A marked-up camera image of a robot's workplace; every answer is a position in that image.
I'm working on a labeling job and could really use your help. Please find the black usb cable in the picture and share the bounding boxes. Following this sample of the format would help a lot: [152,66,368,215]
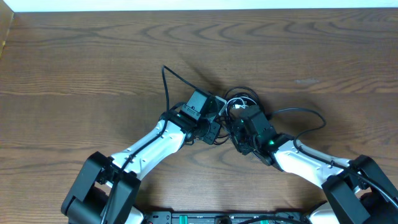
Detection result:
[214,86,265,146]

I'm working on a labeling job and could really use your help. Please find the white usb cable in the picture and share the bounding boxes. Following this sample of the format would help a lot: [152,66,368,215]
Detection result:
[226,96,257,111]

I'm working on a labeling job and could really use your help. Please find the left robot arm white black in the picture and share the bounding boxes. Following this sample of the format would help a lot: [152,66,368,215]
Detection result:
[61,89,227,223]

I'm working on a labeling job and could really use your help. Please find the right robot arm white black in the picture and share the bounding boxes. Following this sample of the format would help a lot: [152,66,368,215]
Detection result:
[228,105,397,223]

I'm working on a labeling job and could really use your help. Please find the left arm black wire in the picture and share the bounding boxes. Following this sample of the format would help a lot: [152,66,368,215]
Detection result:
[99,64,200,224]

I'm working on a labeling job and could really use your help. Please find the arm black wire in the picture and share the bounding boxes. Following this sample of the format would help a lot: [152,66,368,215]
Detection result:
[267,107,398,209]
[99,64,200,224]

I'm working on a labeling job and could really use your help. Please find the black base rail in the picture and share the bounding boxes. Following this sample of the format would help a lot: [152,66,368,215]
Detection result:
[144,202,327,224]

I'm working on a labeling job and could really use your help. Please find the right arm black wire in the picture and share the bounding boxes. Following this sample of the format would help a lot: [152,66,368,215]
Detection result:
[267,107,398,209]

